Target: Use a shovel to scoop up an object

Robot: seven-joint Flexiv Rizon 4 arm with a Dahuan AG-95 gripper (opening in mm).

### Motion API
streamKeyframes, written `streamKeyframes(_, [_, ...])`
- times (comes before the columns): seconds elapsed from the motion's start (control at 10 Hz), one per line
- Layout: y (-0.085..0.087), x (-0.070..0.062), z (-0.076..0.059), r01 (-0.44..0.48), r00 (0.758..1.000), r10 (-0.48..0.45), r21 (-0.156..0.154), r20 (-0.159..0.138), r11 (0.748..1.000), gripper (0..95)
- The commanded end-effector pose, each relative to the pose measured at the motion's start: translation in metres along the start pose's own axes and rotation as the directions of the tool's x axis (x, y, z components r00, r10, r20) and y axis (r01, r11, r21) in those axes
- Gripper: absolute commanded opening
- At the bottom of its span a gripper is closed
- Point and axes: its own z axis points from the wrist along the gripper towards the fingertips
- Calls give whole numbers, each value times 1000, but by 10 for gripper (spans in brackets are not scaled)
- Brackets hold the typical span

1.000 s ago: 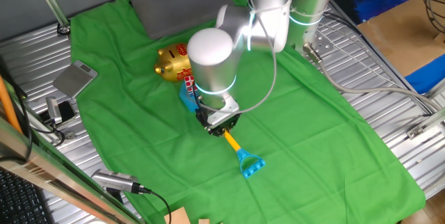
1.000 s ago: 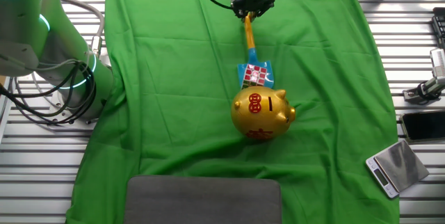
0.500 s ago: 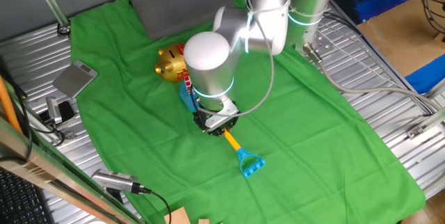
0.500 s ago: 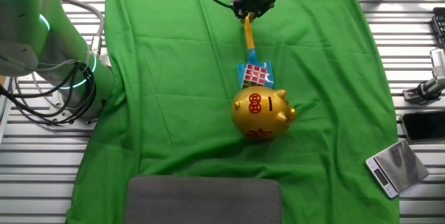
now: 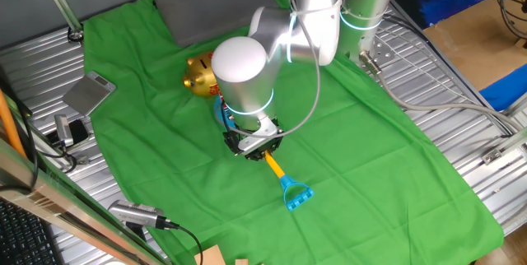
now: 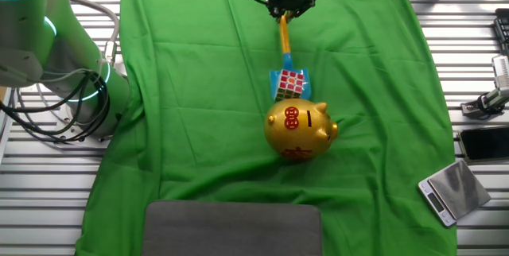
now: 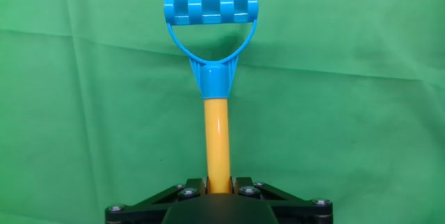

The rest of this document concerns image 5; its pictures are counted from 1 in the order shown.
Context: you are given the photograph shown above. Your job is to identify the green cloth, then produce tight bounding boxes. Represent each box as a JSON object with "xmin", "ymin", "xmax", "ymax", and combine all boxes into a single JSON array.
[{"xmin": 82, "ymin": 0, "xmax": 506, "ymax": 265}]

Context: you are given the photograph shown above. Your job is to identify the grey cushion pad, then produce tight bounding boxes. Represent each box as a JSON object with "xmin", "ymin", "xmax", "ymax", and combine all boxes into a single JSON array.
[{"xmin": 152, "ymin": 0, "xmax": 280, "ymax": 49}]

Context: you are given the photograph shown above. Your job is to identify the blue board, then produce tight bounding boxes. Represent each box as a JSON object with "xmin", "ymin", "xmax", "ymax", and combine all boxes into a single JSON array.
[{"xmin": 478, "ymin": 63, "xmax": 527, "ymax": 113}]

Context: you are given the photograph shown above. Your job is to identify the aluminium frame beam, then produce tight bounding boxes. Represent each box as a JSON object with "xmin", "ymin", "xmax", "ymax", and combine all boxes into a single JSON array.
[{"xmin": 0, "ymin": 136, "xmax": 169, "ymax": 265}]

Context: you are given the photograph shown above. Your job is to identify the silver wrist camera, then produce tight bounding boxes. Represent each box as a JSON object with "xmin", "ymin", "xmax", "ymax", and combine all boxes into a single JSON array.
[{"xmin": 237, "ymin": 115, "xmax": 285, "ymax": 156}]

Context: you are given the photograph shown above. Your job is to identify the golden piggy bank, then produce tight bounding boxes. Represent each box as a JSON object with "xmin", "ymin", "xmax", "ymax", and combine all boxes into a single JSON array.
[{"xmin": 182, "ymin": 50, "xmax": 220, "ymax": 100}]

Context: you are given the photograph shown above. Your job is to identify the silver ribbed camera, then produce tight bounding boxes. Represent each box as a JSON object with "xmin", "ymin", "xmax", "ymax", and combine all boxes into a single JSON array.
[{"xmin": 107, "ymin": 198, "xmax": 181, "ymax": 232}]

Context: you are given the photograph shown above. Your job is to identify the aluminium rail with bracket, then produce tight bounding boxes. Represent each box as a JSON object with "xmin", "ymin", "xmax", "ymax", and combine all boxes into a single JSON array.
[{"xmin": 480, "ymin": 126, "xmax": 527, "ymax": 166}]

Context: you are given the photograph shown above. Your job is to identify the brown cardboard sheet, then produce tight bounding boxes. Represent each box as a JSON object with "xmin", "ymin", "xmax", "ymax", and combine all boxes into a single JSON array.
[{"xmin": 422, "ymin": 0, "xmax": 527, "ymax": 92}]

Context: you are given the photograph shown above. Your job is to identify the orange pole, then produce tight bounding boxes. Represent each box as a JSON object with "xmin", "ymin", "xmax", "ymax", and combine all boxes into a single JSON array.
[{"xmin": 0, "ymin": 88, "xmax": 27, "ymax": 160}]

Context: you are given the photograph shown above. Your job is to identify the black keyboard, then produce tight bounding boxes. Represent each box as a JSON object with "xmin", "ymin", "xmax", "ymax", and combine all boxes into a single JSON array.
[{"xmin": 0, "ymin": 198, "xmax": 65, "ymax": 265}]

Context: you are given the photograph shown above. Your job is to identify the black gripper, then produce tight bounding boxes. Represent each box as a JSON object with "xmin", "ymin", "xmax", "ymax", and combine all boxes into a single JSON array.
[{"xmin": 244, "ymin": 120, "xmax": 286, "ymax": 163}]

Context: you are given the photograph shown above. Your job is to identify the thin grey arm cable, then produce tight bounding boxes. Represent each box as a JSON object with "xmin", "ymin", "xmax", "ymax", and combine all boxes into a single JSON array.
[{"xmin": 213, "ymin": 0, "xmax": 322, "ymax": 140}]

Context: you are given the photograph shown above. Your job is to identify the blue yellow toy shovel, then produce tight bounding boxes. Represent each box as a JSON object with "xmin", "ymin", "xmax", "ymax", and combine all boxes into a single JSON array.
[{"xmin": 212, "ymin": 95, "xmax": 315, "ymax": 212}]

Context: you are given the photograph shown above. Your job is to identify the silver digital kitchen scale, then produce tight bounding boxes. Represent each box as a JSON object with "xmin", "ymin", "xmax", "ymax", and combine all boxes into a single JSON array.
[{"xmin": 62, "ymin": 71, "xmax": 117, "ymax": 117}]

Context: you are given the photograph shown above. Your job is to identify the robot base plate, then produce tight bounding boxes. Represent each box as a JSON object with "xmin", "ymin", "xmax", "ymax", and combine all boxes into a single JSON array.
[{"xmin": 356, "ymin": 30, "xmax": 399, "ymax": 71}]

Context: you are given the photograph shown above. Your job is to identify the black ribbed camera cable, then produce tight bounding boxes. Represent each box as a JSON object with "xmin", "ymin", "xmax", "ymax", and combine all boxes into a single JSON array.
[{"xmin": 164, "ymin": 220, "xmax": 205, "ymax": 265}]

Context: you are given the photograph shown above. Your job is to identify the grey hose with connector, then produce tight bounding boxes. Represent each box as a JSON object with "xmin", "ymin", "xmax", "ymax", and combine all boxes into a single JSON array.
[{"xmin": 358, "ymin": 49, "xmax": 524, "ymax": 134}]

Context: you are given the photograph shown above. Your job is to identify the large wooden block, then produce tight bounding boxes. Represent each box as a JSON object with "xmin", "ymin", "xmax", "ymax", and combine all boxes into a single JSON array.
[{"xmin": 194, "ymin": 244, "xmax": 227, "ymax": 265}]

